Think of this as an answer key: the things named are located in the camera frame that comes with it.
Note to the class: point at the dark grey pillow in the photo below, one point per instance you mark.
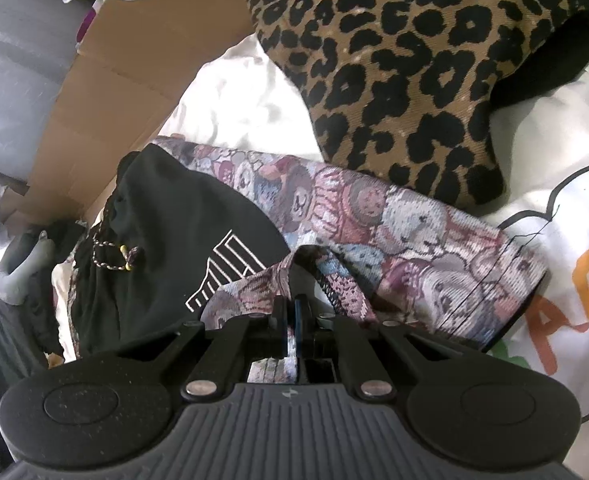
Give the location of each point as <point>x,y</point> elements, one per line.
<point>4,340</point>

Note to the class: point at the grey plastic-wrapped panel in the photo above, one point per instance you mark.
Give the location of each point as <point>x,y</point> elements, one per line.
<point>14,60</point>

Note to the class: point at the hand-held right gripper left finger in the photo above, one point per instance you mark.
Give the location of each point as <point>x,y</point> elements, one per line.
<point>224,355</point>

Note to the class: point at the leopard print garment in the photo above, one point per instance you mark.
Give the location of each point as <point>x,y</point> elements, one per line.
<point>399,60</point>

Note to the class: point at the bear-patterned shorts black lining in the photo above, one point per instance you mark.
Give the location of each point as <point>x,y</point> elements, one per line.
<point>374,220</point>

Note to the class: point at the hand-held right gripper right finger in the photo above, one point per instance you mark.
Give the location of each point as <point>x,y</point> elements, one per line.
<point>299,330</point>

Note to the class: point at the brown cardboard sheet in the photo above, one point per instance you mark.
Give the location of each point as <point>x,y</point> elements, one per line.
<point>124,85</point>

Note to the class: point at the pink purple packet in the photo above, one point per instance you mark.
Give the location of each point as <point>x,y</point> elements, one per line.
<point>87,22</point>

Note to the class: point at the cream bear printed blanket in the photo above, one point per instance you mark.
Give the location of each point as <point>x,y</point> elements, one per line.
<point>574,135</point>

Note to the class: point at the black cloth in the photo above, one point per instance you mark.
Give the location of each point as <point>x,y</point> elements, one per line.
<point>67,240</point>

